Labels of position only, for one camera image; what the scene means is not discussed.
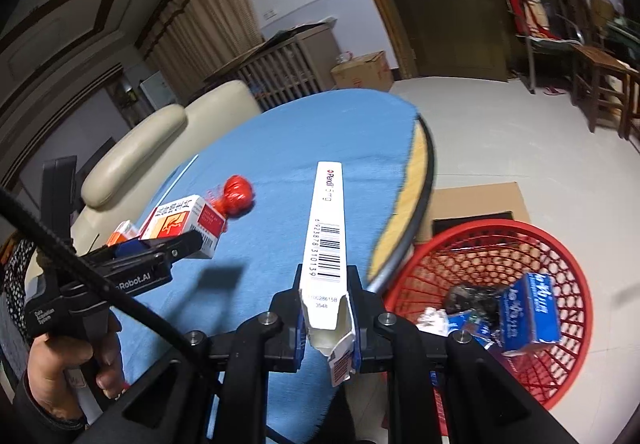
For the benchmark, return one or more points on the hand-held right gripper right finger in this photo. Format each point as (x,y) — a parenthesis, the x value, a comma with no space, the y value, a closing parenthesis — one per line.
(357,329)

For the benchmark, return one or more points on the blue printed packet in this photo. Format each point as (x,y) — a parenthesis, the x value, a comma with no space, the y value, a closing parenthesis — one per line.
(472,325)

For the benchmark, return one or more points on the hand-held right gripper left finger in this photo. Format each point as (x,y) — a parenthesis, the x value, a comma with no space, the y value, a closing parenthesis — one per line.
(300,324)

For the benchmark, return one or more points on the blue carton box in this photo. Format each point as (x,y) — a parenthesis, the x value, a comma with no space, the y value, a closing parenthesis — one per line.
(530,314)

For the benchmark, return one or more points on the orange packet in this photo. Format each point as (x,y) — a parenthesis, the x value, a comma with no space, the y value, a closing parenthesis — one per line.
(122,231)

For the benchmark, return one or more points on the black plastic bag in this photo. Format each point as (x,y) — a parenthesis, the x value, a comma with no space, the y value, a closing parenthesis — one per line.
(465,296)

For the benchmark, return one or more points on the flat cardboard sheet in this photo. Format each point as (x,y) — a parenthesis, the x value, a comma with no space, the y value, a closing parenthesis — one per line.
(475,199)

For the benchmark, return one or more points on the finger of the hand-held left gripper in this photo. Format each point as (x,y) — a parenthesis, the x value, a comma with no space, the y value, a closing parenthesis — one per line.
(135,249)

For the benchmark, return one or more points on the white panel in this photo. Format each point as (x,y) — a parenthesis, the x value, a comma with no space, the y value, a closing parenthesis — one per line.
(160,91)

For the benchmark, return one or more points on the metal frame chair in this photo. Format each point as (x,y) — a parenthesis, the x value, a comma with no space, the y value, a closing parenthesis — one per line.
(545,49)

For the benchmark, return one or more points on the pink slipper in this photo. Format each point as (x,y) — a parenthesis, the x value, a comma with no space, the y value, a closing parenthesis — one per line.
(553,91)

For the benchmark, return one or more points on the red plastic bag ball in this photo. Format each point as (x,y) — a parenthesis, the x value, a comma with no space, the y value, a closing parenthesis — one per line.
(237,196)

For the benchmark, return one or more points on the blue tablecloth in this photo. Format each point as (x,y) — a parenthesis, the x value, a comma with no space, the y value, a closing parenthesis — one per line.
(300,134)

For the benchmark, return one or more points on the beige leather sofa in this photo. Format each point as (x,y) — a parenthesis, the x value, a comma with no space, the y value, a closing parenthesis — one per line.
(210,109)

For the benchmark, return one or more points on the wooden crib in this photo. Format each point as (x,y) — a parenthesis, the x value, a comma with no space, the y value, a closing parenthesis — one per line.
(285,69)

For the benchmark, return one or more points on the large cardboard box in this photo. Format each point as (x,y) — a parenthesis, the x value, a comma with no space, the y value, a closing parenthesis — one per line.
(362,71)

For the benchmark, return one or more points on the white tissue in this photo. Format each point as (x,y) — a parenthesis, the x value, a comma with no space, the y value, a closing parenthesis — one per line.
(432,319)

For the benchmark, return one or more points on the striped beige curtain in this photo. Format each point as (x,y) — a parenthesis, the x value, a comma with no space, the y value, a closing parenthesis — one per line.
(200,24)

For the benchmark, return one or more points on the person's left forearm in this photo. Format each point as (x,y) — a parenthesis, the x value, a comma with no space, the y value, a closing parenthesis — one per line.
(40,429)

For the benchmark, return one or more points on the person's left hand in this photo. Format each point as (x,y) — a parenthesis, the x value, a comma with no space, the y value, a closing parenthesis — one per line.
(55,374)

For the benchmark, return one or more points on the wooden double door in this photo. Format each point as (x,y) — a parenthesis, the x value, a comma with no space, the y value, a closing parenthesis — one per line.
(440,24)

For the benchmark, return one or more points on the round wooden table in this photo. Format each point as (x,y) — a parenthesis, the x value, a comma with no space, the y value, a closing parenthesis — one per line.
(407,194)

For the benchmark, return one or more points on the tan cardboard box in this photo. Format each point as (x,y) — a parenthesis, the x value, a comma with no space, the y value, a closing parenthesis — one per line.
(602,9)

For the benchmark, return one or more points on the dotted dark cloth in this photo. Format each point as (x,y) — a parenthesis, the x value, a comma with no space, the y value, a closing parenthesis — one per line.
(11,284)

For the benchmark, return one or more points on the wooden side table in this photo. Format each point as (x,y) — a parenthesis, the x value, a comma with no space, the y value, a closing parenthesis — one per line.
(595,56)

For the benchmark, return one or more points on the red plastic basket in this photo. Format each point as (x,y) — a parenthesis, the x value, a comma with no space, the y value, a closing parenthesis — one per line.
(565,349)

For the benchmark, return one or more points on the red striped cloth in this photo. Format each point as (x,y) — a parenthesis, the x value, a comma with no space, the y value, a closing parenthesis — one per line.
(525,9)

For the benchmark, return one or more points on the white long box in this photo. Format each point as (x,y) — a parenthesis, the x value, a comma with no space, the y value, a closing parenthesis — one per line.
(325,249)

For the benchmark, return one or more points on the red and white box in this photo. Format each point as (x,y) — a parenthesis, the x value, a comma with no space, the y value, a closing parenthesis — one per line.
(185,219)

